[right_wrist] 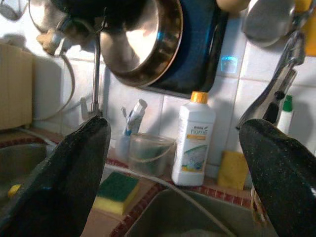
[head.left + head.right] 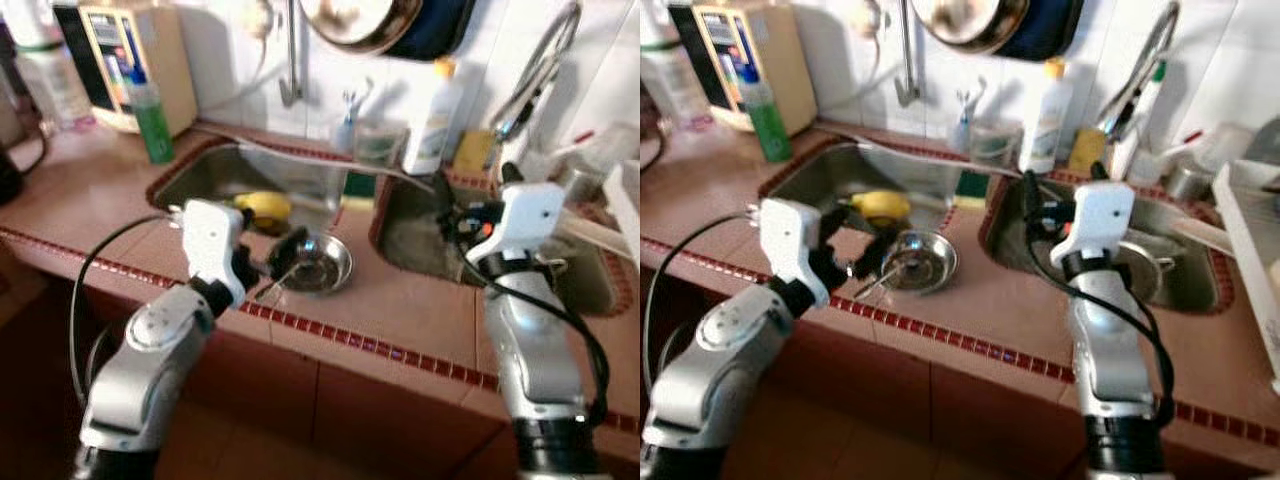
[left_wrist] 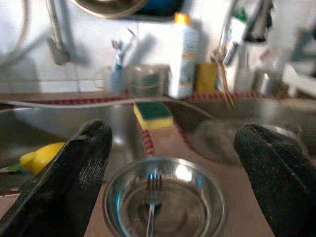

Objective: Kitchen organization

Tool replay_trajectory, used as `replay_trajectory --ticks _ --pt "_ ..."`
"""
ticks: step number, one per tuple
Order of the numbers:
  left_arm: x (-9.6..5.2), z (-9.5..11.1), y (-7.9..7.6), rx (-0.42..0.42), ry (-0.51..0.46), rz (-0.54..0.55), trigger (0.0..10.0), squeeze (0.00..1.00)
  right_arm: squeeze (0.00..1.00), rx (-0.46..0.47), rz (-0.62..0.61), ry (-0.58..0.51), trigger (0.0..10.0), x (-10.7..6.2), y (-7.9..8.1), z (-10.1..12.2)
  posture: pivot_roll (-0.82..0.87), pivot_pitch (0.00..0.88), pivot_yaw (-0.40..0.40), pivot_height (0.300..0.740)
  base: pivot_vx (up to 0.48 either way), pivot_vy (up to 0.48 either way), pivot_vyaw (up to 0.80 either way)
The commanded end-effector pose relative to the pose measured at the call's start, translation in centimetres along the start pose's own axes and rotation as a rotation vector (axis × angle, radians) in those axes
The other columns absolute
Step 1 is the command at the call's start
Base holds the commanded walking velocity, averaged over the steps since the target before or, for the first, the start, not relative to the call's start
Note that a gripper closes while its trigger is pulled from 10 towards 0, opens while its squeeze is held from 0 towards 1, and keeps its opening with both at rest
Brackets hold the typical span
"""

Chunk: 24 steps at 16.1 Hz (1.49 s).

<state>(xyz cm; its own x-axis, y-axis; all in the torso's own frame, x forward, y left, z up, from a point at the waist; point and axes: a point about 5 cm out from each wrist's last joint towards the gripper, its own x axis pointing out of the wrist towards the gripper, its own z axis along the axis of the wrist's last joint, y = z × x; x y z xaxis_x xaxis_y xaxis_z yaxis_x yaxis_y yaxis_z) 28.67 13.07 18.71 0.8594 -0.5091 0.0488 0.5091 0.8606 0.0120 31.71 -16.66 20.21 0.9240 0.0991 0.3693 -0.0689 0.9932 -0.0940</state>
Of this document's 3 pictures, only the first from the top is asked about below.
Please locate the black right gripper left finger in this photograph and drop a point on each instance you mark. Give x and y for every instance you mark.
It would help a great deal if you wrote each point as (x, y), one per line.
(61, 185)

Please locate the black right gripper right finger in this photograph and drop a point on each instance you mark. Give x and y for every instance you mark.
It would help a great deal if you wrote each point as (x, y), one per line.
(284, 185)

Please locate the green yellow scouring sponge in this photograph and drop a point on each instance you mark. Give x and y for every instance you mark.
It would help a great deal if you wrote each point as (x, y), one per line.
(116, 190)

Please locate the white bottle green cap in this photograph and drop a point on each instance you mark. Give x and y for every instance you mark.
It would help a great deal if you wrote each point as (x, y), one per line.
(286, 116)

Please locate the white toothbrush holder cup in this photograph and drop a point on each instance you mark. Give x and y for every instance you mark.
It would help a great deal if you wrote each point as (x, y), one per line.
(123, 146)

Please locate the clear plastic bucket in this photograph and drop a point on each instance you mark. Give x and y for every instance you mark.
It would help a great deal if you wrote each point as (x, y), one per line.
(150, 155)

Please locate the white detergent bottle yellow cap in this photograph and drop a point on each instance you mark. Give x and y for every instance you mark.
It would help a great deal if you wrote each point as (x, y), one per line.
(193, 148)

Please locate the white blue toothbrush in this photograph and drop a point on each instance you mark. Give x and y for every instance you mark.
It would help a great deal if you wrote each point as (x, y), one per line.
(135, 113)

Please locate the beige water purifier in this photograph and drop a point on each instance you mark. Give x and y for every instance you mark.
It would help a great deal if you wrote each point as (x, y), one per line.
(14, 86)

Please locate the white water valve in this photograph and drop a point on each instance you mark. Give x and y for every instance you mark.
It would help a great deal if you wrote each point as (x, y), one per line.
(53, 37)

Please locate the yellow hanging utensil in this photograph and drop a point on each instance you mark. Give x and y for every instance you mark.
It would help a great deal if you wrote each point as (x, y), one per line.
(309, 29)

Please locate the dark blue hanging board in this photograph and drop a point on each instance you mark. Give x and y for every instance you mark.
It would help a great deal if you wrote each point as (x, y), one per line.
(202, 49)

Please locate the hanging steel lid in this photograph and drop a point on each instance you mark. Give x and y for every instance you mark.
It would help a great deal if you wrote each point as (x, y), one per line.
(266, 22)

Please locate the hanging steel pan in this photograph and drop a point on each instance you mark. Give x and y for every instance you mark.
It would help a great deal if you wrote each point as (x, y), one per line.
(143, 42)

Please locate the hanging steel pot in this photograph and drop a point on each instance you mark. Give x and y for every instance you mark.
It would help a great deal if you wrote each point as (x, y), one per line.
(47, 14)

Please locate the steel wall faucet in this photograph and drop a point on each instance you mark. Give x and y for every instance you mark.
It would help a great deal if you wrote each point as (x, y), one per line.
(96, 74)

